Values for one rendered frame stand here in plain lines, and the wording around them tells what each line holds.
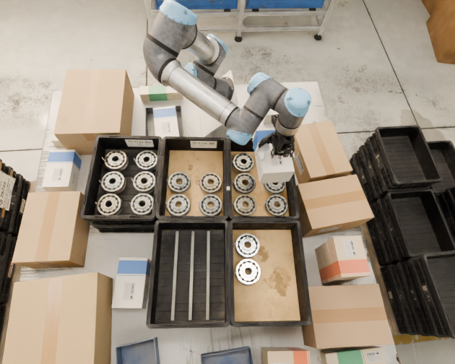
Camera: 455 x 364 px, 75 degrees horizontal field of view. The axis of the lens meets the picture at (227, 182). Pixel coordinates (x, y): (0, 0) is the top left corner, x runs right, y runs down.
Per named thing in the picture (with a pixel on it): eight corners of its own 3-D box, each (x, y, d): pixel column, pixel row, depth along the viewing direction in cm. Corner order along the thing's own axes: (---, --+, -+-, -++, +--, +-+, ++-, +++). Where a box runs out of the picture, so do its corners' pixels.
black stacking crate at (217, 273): (159, 227, 131) (155, 219, 121) (226, 227, 133) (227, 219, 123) (152, 327, 115) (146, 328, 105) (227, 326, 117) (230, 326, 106)
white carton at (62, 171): (58, 158, 155) (50, 149, 146) (81, 158, 155) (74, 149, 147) (50, 194, 146) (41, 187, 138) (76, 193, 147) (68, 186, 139)
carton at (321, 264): (314, 249, 143) (319, 245, 136) (338, 247, 144) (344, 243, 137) (321, 284, 136) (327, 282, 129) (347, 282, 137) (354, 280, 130)
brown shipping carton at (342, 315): (304, 345, 125) (316, 349, 111) (296, 289, 134) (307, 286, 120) (372, 341, 128) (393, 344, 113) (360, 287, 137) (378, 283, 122)
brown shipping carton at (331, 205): (301, 237, 145) (312, 229, 130) (289, 196, 153) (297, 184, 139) (358, 227, 149) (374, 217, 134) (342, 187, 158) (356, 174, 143)
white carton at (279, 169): (252, 140, 125) (255, 128, 117) (279, 139, 127) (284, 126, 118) (259, 183, 117) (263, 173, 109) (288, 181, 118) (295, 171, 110)
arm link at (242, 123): (124, 63, 99) (239, 147, 90) (139, 32, 96) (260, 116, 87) (144, 71, 110) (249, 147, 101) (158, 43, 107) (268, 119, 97)
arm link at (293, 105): (294, 79, 86) (318, 95, 84) (284, 104, 96) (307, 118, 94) (278, 95, 83) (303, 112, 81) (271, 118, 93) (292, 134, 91)
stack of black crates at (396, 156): (345, 161, 230) (375, 126, 189) (382, 158, 232) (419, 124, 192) (360, 209, 213) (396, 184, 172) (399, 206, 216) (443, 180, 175)
